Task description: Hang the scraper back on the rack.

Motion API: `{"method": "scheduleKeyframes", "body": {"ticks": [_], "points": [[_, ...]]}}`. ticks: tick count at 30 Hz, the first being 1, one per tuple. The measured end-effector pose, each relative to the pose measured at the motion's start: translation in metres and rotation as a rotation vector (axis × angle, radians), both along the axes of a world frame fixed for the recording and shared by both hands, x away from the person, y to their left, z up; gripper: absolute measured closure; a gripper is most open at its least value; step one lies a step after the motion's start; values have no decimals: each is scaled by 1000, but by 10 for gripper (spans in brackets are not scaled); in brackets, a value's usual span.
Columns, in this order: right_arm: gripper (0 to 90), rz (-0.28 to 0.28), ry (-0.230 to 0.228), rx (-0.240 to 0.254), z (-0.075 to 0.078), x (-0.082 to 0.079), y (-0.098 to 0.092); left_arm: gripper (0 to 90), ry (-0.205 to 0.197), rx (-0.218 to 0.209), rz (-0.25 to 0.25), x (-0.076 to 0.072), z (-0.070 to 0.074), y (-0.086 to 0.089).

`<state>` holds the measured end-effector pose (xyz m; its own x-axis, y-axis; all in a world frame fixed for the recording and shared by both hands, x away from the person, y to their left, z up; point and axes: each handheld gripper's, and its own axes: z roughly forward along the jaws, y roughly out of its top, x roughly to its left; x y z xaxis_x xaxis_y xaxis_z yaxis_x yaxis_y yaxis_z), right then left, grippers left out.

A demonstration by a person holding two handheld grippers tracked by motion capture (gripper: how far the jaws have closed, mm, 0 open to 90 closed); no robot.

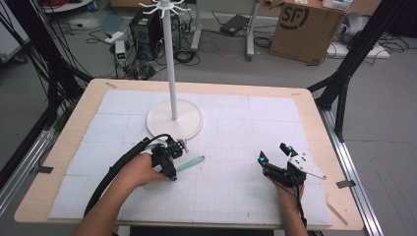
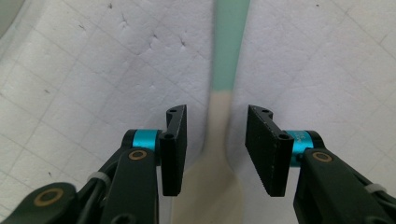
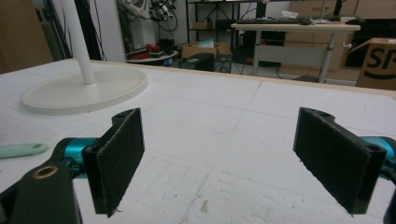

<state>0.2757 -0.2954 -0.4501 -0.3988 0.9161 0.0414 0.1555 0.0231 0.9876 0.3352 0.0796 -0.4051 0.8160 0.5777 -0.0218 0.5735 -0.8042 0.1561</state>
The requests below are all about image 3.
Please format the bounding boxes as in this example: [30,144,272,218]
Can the black metal shelf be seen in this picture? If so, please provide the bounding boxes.
[185,0,241,48]

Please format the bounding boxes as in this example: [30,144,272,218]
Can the printed cardboard box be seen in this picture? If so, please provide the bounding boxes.
[349,36,396,91]

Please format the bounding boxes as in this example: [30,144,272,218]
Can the white lamp stand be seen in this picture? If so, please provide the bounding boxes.
[21,0,149,117]

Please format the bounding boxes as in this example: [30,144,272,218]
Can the open cardboard box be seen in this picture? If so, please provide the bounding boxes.
[180,41,232,61]

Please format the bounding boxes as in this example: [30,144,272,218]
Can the black keyboard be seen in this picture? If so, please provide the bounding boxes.
[236,18,302,25]

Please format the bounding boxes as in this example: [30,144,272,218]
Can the robot gripper with cables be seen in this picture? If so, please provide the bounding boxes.
[148,1,173,22]

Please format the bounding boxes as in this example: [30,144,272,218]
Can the mint green handle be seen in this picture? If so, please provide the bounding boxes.
[0,142,50,160]

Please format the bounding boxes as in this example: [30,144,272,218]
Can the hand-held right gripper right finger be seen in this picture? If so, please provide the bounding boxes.
[292,106,388,216]

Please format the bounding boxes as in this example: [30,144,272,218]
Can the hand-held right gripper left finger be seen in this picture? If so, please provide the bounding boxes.
[81,107,146,218]

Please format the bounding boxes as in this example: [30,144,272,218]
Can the wooden cabinets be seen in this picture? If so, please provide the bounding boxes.
[279,0,396,81]

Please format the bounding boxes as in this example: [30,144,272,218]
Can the white desk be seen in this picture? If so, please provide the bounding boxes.
[231,22,361,84]

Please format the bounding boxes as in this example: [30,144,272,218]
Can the round white table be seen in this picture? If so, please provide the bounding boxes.
[127,50,179,65]

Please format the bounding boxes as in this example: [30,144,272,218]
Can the silver desk lamp stand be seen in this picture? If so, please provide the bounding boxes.
[316,0,332,23]

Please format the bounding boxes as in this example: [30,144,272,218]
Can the black computer case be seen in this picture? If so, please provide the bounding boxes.
[177,52,215,73]

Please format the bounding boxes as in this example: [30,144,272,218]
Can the grilled computer case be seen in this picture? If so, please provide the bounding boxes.
[214,54,233,75]

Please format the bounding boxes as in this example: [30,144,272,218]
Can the small cardboard box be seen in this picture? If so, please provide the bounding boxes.
[191,21,215,31]

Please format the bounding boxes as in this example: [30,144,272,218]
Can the black cable bundle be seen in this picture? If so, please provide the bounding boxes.
[73,0,107,62]

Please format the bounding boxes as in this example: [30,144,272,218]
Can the brown cardboard panel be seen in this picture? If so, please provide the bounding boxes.
[0,0,54,75]

